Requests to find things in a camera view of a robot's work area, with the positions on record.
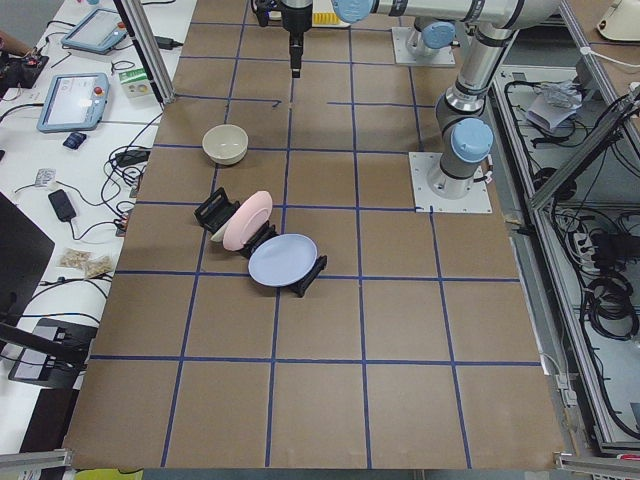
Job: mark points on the teach pendant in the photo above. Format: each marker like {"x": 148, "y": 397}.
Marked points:
{"x": 99, "y": 32}
{"x": 74, "y": 102}

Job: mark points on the cream bowl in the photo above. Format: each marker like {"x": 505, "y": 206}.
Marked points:
{"x": 225, "y": 144}

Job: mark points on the cream plate in rack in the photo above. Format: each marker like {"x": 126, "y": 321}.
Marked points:
{"x": 218, "y": 236}

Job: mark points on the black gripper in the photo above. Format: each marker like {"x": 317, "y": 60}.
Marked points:
{"x": 296, "y": 20}

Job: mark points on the aluminium frame post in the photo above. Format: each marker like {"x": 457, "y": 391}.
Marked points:
{"x": 139, "y": 30}

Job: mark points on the black power adapter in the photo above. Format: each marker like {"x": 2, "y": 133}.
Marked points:
{"x": 131, "y": 157}

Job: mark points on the black monitor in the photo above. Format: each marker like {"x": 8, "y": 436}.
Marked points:
{"x": 25, "y": 254}

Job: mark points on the black dish rack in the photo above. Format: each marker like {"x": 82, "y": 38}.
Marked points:
{"x": 217, "y": 210}

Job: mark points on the near teach pendant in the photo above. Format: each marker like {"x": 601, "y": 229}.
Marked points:
{"x": 74, "y": 102}

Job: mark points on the black smartphone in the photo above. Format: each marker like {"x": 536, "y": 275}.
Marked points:
{"x": 62, "y": 205}

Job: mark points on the blue plate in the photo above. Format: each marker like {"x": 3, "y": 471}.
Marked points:
{"x": 282, "y": 260}

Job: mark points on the far teach pendant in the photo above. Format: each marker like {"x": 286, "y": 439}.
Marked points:
{"x": 99, "y": 32}

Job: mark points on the sliced bread loaf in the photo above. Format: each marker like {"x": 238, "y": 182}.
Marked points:
{"x": 325, "y": 19}

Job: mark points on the pink plate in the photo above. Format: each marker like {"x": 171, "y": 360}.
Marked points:
{"x": 247, "y": 220}

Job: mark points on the green white box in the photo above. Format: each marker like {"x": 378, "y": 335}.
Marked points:
{"x": 135, "y": 83}

